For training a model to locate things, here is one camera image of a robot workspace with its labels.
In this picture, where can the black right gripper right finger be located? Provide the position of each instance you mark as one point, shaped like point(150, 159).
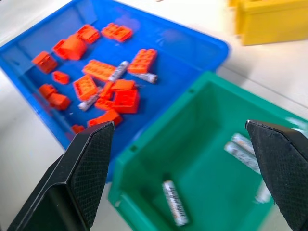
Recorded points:
point(284, 168)

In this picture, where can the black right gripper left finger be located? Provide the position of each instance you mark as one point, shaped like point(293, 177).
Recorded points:
point(79, 173)

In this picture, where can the green plastic bin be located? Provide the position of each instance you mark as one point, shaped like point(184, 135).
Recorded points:
point(204, 154)

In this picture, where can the yellow plastic bin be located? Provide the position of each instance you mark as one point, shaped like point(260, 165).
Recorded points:
point(272, 19)

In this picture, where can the small orange building block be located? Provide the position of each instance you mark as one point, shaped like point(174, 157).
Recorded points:
point(104, 104)
point(60, 77)
point(107, 90)
point(77, 128)

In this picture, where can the orange plastic building brick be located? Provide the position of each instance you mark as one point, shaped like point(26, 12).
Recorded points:
point(99, 69)

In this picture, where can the orange sloped building block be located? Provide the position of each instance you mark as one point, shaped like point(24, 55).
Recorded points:
point(75, 47)

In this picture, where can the blue plastic tray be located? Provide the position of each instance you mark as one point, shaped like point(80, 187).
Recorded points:
point(166, 55)

